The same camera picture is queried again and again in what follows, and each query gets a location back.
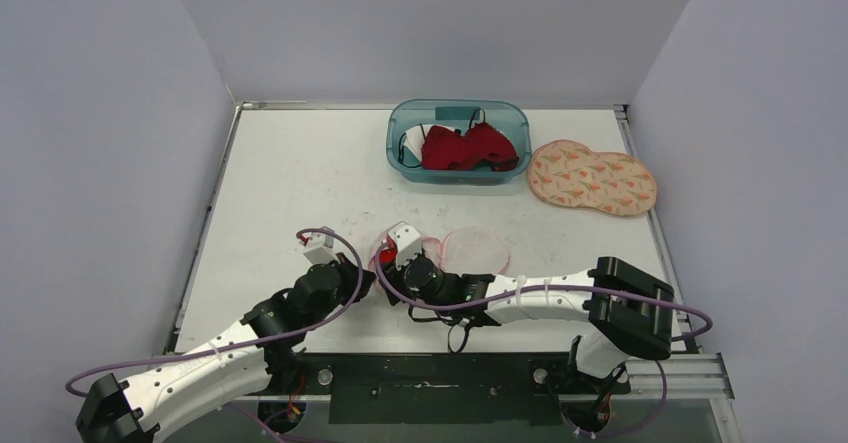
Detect pink round mesh laundry bag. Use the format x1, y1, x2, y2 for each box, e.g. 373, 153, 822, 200
368, 227, 510, 275

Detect teal plastic bin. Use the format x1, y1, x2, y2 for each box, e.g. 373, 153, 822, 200
386, 99, 532, 185

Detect floral mesh laundry bag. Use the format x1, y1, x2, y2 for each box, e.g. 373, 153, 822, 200
527, 139, 658, 217

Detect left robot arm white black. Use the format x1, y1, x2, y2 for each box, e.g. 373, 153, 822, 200
76, 254, 376, 442

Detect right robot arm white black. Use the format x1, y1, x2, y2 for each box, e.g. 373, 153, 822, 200
377, 250, 674, 392

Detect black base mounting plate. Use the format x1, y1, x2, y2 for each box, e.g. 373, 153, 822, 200
257, 353, 631, 426

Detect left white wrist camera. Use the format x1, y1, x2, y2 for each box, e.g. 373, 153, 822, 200
299, 228, 337, 265

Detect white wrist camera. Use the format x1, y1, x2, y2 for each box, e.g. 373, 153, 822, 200
387, 222, 424, 270
299, 228, 337, 265

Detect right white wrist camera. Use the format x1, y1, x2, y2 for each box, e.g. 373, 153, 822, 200
387, 222, 424, 270

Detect white bra black straps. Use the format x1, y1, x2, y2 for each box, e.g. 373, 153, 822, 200
396, 123, 455, 170

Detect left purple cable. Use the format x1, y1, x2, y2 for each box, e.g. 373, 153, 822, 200
64, 227, 366, 399

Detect purple cable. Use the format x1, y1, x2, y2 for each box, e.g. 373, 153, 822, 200
64, 227, 366, 399
372, 244, 715, 343

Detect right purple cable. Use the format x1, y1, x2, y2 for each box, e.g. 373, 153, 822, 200
372, 244, 715, 343

